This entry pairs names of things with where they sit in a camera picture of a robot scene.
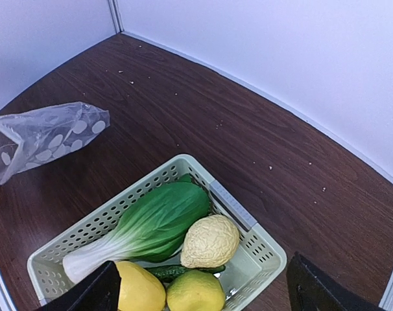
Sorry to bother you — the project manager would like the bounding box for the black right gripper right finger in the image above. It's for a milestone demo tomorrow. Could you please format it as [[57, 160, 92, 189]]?
[[286, 252, 381, 311]]

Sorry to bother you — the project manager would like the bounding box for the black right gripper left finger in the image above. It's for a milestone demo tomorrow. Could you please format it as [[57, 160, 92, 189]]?
[[42, 261, 121, 311]]

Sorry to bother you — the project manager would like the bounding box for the green perforated plastic basket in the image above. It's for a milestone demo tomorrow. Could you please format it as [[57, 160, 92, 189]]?
[[27, 154, 287, 310]]

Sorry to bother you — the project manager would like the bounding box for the green white bok choy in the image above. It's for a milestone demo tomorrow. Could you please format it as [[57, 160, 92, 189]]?
[[63, 181, 210, 284]]

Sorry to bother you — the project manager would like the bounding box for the yellow green lemon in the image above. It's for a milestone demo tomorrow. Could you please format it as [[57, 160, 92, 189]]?
[[166, 270, 226, 311]]

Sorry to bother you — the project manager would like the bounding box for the clear polka dot zip bag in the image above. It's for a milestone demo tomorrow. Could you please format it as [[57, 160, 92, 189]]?
[[0, 102, 110, 185]]

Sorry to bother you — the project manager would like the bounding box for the dark green cucumber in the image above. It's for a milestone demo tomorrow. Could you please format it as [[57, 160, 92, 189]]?
[[145, 264, 226, 283]]

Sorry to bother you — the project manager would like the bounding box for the left aluminium frame post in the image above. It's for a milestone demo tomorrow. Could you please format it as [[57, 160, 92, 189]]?
[[107, 0, 125, 34]]

